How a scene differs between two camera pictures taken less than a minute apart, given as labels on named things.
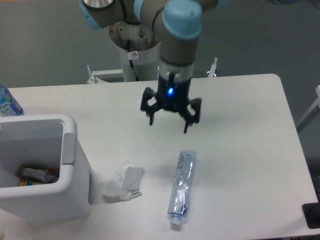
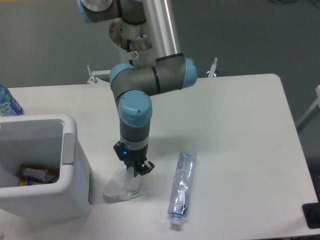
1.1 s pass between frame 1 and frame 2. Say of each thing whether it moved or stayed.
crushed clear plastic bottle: stayed
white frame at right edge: stayed
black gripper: moved
